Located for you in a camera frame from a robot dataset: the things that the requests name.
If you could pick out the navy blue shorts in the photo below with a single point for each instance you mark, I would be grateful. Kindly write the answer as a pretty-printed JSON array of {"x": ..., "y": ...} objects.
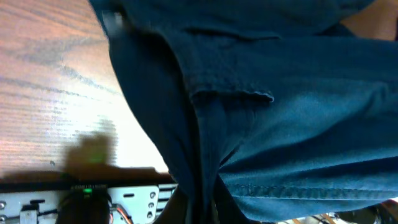
[{"x": 262, "y": 110}]

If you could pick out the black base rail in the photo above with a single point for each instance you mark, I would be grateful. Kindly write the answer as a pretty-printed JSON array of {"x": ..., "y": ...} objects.
[{"x": 103, "y": 203}]

